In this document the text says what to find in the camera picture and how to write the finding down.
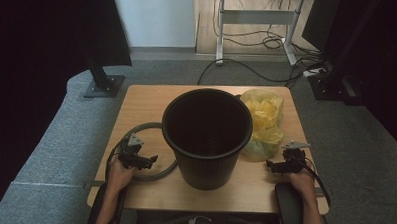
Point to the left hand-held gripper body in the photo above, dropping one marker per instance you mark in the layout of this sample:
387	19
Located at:
130	154

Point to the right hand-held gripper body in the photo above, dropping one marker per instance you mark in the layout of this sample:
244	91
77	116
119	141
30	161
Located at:
291	160

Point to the yellow garbage bag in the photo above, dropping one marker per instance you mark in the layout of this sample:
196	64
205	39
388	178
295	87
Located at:
266	121

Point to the black trash bin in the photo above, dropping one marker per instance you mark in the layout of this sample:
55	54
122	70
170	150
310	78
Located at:
207	135

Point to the person's right hand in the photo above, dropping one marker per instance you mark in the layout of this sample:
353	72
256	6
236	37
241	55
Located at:
302	184

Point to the person's left hand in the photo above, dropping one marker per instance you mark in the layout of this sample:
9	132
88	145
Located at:
119	179

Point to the white power strip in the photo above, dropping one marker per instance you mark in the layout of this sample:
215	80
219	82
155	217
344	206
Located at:
313	72

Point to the black stand with dark base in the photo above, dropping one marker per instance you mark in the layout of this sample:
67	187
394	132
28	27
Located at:
334	80

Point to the dark curtain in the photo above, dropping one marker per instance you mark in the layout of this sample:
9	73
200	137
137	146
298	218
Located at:
39	36

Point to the black stand with base plate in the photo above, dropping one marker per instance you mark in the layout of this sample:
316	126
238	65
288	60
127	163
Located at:
102	83

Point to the white desk frame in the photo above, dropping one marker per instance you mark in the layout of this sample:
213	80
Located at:
256	17

